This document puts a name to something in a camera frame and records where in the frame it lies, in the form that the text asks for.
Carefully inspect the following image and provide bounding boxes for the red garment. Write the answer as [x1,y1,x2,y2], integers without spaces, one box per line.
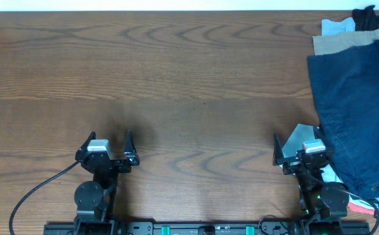
[348,200,375,215]

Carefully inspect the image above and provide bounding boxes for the navy blue shorts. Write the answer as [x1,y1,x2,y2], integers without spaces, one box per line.
[307,40,379,198]

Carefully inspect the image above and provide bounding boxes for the khaki beige shorts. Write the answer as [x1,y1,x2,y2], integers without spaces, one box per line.
[312,29,379,55]

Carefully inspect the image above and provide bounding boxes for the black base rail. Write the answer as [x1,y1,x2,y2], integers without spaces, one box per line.
[43,219,371,235]

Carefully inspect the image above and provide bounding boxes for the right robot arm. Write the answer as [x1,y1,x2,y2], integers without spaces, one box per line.
[273,127,349,234]

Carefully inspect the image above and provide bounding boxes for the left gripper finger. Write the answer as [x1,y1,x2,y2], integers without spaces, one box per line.
[76,131,96,156]
[124,130,138,157]

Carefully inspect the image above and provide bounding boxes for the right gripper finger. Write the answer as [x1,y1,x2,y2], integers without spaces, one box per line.
[273,134,284,163]
[313,126,329,147]

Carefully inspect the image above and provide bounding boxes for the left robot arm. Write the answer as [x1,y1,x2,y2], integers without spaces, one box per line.
[72,131,140,235]

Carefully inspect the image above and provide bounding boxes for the light blue cloth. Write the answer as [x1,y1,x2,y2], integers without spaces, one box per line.
[280,123,343,184]

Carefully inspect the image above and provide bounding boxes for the light blue garment top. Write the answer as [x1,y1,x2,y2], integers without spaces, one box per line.
[321,18,356,36]

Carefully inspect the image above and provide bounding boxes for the black garment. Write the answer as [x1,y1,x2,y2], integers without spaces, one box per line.
[352,5,379,31]

